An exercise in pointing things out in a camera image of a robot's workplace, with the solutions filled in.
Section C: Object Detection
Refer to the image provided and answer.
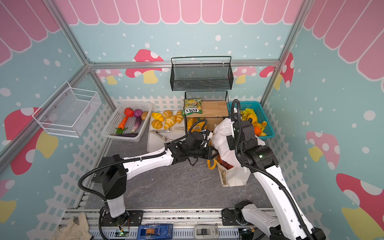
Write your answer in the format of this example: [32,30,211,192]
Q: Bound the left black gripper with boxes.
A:
[188,145,221,160]

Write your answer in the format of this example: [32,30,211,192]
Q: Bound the white plastic grocery bag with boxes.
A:
[210,117,266,169]

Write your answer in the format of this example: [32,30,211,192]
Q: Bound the red snack packet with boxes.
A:
[218,156,233,170]

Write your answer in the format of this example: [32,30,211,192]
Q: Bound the cream canvas tote bag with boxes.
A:
[207,156,251,187]

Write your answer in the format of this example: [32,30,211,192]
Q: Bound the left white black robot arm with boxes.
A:
[78,120,218,219]

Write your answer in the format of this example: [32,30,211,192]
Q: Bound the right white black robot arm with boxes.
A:
[227,99,326,240]

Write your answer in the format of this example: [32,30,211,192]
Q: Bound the toy orange fruit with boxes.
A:
[254,126,263,136]

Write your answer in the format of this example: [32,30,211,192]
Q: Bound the yellow snack packet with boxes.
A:
[187,118,208,133]

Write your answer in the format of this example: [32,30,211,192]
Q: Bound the toy yellow lemon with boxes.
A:
[247,114,258,124]

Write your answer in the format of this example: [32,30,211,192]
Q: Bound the teal plastic fruit basket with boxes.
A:
[241,101,275,141]

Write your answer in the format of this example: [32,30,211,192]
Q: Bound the toy bread right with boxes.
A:
[176,110,184,124]

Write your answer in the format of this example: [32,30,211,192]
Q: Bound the toy striped bread loaf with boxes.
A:
[164,115,177,130]

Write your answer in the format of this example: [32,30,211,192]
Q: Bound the white cutting board tray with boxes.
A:
[147,111,185,152]

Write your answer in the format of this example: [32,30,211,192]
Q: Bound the green Fox's candy bag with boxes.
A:
[184,99,203,116]

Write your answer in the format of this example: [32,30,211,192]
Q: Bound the metal tongs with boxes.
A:
[150,127,185,142]

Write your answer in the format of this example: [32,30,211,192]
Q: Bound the toy bread roll middle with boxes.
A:
[163,110,173,119]

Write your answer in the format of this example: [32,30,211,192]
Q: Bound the toy croissant front left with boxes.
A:
[151,120,163,130]

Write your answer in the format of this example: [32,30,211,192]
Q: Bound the toy croissant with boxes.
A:
[152,113,165,122]
[151,120,163,130]

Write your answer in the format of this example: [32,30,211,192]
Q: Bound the toy croissant back left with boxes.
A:
[152,113,165,122]

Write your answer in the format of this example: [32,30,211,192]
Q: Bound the brown toy potato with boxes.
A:
[141,111,149,121]

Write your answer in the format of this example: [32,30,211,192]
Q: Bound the purple toy eggplant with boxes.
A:
[131,117,142,133]

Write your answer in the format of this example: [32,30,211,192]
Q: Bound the purple toy onion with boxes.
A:
[134,109,143,118]

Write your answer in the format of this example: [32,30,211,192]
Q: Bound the white plastic vegetable basket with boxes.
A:
[102,101,154,143]

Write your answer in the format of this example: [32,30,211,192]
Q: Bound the red toy tomato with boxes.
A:
[124,108,134,118]

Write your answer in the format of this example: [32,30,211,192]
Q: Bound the orange toy carrot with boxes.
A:
[118,116,129,129]

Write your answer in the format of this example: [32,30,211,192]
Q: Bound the beige cloth rag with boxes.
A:
[52,212,93,240]

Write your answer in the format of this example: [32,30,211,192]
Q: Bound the black wire wooden shelf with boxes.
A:
[184,91,229,132]

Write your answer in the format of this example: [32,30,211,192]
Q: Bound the black mesh wall basket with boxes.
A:
[170,56,234,91]

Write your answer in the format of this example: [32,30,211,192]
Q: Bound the grey device on rail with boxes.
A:
[194,225,220,240]

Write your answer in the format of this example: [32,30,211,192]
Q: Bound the blue device on rail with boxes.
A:
[137,224,173,240]

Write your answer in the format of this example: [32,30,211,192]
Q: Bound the white wire wall basket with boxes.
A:
[32,82,102,138]

